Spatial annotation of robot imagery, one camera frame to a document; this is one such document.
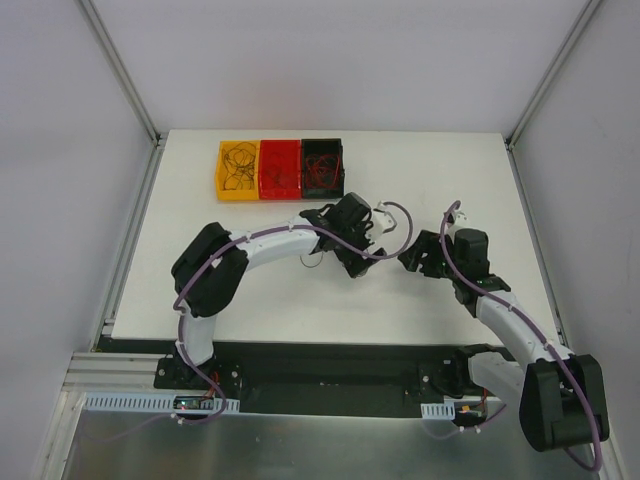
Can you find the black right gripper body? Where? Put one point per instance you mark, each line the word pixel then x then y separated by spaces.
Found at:
pixel 426 255

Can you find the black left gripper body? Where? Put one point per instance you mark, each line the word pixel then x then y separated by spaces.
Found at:
pixel 353 254

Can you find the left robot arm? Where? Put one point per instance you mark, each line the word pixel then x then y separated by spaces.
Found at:
pixel 208 273

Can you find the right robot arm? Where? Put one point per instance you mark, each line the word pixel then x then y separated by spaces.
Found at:
pixel 559 395

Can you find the black plastic bin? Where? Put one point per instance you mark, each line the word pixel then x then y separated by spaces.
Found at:
pixel 322 168

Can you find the red plastic bin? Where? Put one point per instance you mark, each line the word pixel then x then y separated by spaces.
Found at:
pixel 279 169

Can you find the yellow plastic bin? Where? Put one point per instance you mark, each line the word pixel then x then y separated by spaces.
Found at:
pixel 236 174

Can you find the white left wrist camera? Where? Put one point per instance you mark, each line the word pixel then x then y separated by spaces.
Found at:
pixel 382 222

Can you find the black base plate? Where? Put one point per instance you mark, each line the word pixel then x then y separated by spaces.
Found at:
pixel 349 380

